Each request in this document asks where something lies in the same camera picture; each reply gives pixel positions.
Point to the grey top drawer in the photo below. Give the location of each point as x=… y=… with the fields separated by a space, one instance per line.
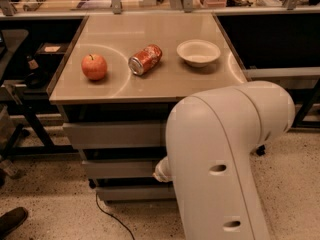
x=119 y=134

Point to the grey bottom drawer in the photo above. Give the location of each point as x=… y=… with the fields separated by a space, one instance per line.
x=135 y=193

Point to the grey drawer cabinet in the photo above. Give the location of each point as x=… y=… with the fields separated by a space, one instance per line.
x=116 y=88

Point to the white paper bowl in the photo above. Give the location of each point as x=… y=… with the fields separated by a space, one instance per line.
x=198 y=53

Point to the black desk left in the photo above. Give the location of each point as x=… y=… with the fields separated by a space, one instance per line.
x=12 y=93

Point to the red apple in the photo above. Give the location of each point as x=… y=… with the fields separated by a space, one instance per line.
x=94 y=67

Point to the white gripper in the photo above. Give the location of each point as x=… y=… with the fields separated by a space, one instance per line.
x=163 y=171

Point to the dark shoe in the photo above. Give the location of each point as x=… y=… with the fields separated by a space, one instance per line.
x=12 y=220

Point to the grey drawer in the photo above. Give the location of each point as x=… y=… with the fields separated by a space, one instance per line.
x=119 y=169
x=119 y=134
x=135 y=193

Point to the crushed orange soda can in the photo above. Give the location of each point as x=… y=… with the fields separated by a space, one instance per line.
x=145 y=59

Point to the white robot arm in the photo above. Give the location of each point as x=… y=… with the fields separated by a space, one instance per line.
x=209 y=136

